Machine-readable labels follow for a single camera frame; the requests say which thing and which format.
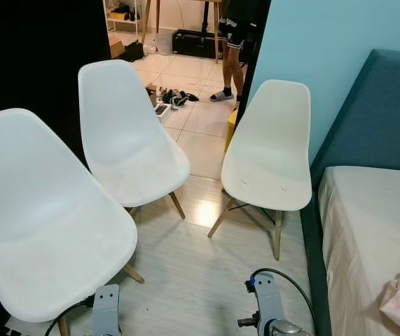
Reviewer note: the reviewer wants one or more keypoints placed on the yellow box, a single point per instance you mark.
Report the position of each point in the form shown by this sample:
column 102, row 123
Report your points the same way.
column 230, row 129

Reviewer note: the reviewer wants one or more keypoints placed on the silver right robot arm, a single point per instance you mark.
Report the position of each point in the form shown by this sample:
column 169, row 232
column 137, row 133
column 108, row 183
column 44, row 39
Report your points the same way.
column 287, row 329

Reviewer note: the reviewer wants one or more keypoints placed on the cream plastic shell chair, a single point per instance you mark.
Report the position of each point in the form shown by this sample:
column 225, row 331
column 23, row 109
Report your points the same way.
column 270, row 154

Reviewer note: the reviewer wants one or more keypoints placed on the small open cardboard box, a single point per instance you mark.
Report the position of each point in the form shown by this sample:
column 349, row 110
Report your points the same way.
column 151, row 93

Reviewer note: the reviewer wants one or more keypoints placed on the black equipment case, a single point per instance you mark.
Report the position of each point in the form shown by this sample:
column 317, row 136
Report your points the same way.
column 192, row 43

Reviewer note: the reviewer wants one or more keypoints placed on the wooden table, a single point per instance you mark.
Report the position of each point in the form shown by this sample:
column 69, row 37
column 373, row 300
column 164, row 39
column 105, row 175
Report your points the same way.
column 217, row 28

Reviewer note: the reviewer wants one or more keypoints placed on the black wardrobe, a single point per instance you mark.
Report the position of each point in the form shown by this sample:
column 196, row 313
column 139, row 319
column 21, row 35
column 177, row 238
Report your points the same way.
column 31, row 56

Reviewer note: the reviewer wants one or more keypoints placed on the person in black shorts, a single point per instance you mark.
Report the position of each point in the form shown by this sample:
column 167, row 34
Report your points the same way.
column 233, row 35

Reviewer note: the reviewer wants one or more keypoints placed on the beige sheeted mattress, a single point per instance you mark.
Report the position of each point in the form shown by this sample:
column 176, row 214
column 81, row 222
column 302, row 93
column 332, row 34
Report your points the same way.
column 368, row 224

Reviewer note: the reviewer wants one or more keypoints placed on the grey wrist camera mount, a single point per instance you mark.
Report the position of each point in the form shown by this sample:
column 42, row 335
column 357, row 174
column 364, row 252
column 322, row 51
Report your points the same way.
column 106, row 308
column 267, row 301

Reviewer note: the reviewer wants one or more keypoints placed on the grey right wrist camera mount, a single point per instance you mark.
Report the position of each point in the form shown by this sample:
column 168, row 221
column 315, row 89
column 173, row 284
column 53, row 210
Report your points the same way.
column 267, row 301

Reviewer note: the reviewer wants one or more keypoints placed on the teal upholstered bed frame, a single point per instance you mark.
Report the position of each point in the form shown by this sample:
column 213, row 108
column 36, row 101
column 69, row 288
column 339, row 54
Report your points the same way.
column 368, row 119

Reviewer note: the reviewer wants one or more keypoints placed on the black bag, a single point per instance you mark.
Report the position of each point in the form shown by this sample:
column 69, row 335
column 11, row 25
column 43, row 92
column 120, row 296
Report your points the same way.
column 132, row 52

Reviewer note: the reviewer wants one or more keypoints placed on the large white plastic chair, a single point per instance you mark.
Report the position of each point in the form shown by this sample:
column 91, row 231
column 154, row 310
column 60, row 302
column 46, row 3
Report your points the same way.
column 42, row 224

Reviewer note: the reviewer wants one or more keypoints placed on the small white tray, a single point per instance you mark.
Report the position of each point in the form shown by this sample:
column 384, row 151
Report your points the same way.
column 162, row 110

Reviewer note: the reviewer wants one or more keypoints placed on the white plastic shell chair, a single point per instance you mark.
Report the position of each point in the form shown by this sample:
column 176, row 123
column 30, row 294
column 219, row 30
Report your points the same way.
column 126, row 133

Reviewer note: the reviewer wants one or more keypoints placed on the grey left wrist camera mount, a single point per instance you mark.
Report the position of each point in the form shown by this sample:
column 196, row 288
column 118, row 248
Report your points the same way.
column 106, row 308

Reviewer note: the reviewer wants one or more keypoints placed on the brown cardboard box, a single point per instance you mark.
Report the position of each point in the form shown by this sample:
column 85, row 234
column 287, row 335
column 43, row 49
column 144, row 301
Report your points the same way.
column 115, row 47

